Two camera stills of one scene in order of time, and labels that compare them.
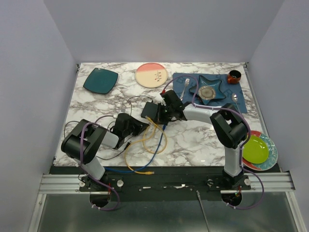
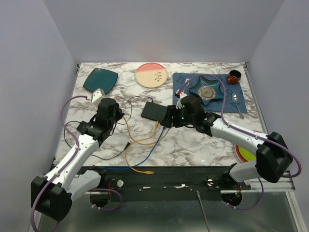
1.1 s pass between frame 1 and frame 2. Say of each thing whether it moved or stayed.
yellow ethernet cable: moved
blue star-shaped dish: stayed
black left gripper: moved
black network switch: stayed
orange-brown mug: stayed
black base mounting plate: stayed
